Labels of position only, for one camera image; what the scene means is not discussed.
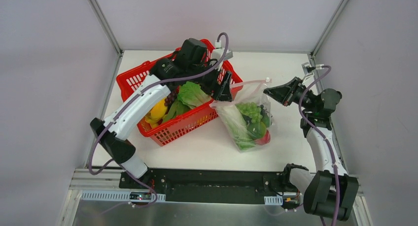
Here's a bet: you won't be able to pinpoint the green grape bunch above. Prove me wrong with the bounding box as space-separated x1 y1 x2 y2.
236 102 262 124

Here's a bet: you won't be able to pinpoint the clear zip top bag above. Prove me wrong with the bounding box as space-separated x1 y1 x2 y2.
209 77 273 152

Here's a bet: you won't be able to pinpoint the green bell pepper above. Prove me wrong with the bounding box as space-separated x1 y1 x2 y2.
261 113 272 128

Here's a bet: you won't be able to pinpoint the green mango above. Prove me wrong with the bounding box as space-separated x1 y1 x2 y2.
247 122 267 140

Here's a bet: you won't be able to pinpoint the red apple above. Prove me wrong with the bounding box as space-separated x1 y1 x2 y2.
255 130 271 146

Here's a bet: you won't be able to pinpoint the red plastic shopping basket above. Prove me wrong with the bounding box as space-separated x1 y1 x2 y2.
116 39 244 147

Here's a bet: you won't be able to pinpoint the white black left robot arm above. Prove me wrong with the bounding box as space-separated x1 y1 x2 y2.
90 32 232 189

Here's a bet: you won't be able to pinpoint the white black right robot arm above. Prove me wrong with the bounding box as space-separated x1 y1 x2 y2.
263 77 359 223

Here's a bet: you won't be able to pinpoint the green lettuce leaf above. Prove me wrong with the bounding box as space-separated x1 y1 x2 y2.
177 81 211 109

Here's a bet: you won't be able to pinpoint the green spinach leaves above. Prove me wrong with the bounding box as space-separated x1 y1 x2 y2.
162 100 190 123

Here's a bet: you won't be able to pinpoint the yellow banana bunch front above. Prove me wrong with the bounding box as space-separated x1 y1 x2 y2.
144 99 168 129

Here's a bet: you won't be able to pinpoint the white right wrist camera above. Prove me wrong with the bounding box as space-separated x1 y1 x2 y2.
302 62 324 84

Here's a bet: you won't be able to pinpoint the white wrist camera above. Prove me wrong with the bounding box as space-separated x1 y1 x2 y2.
302 62 324 84
210 41 233 71

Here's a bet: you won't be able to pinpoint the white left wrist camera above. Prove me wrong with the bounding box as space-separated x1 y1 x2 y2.
210 41 233 71

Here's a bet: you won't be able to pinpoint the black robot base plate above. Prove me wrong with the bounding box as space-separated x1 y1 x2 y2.
119 168 311 206

